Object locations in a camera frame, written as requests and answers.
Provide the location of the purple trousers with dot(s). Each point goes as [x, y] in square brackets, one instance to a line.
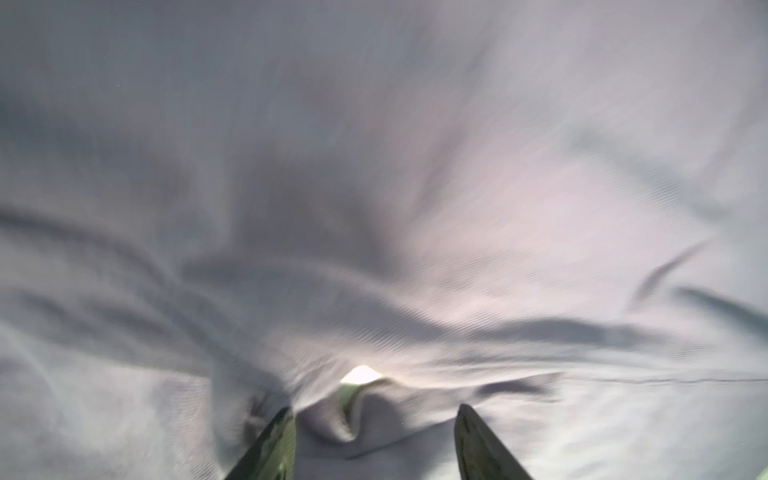
[374, 212]

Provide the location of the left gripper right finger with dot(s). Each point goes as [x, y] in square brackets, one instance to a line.
[480, 453]

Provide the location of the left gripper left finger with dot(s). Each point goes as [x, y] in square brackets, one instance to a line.
[273, 454]

